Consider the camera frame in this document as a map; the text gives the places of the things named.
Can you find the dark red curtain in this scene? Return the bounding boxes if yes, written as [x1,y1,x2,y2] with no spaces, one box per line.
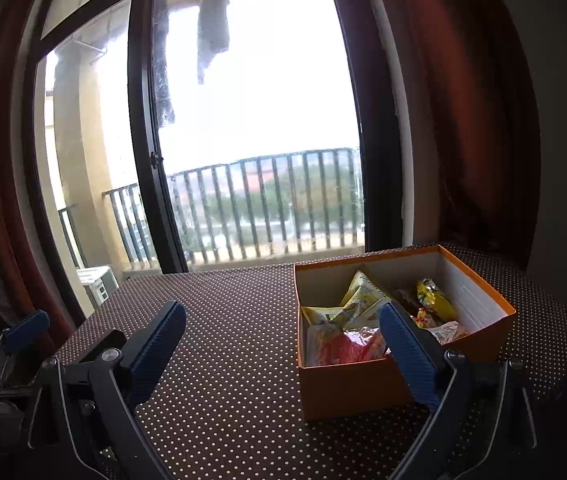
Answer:
[0,0,89,331]
[363,0,544,271]

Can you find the red-topped snack bag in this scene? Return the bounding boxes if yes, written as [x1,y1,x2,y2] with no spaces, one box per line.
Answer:
[308,325,389,367]

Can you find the grey hanging cloth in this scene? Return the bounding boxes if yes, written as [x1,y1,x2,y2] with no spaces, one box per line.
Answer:
[196,0,231,86]

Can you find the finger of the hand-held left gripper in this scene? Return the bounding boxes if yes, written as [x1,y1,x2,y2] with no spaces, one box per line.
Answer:
[2,310,50,354]
[78,332,128,363]

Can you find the brown polka-dot tablecloth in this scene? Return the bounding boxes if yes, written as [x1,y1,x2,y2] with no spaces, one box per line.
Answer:
[48,242,567,480]

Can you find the green and white snack packet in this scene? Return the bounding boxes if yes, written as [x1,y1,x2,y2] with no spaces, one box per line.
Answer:
[338,270,394,311]

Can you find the orange cardboard box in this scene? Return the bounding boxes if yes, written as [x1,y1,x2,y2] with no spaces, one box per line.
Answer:
[293,244,517,422]

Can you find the black window frame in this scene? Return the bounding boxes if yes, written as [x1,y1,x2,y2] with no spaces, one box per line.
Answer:
[24,0,409,321]

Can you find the yellow snack packet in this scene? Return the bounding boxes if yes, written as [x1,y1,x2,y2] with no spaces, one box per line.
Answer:
[416,278,457,323]

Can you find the balcony railing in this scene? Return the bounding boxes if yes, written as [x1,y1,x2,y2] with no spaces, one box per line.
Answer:
[58,147,367,268]

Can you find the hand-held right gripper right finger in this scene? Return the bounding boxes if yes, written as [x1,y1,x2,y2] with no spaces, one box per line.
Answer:
[378,301,539,480]

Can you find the yellow-green snack packet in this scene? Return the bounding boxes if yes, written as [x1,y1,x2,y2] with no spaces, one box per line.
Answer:
[301,305,359,331]

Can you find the white air conditioner unit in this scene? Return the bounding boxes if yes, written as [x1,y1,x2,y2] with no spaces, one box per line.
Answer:
[76,266,120,306]

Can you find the dark hanging cloth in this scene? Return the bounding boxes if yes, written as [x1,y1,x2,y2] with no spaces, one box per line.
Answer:
[154,0,177,126]

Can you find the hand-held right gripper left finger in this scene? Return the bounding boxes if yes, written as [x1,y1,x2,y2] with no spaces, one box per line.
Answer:
[24,301,188,480]

